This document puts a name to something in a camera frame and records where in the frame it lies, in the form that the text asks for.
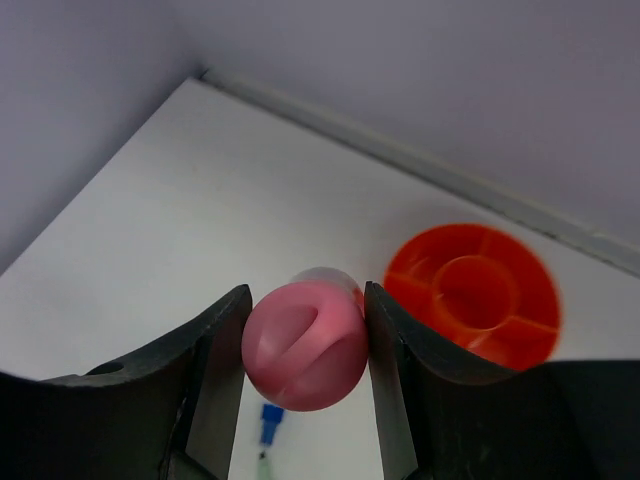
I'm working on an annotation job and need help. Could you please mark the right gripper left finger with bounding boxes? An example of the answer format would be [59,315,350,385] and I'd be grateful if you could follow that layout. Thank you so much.
[1,285,252,479]

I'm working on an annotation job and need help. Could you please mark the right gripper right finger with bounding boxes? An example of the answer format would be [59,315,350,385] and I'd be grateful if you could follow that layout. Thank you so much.
[364,282,639,479]

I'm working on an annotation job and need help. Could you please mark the green highlighter pen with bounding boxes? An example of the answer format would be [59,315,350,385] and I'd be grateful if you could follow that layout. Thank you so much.
[256,403,285,480]

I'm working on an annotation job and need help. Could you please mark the orange round organizer container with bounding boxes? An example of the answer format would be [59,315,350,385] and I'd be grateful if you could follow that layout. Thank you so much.
[383,223,562,371]

